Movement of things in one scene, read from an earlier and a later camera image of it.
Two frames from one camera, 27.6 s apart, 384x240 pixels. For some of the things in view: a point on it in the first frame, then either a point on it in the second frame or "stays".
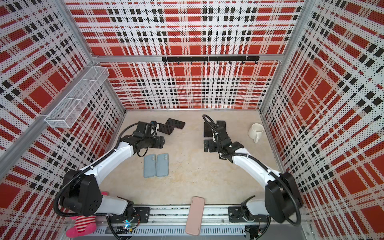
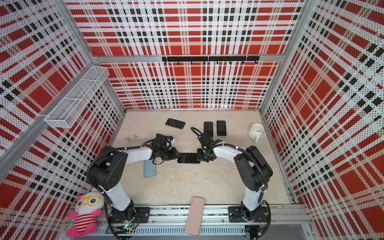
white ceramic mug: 255,132 stays
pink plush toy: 84,225 stays
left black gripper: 159,142 to 174,155
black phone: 221,126 stays
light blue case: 149,165 stays
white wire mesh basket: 67,112 stays
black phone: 165,128 to 188,158
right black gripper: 211,145 to 199,152
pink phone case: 195,218 stays
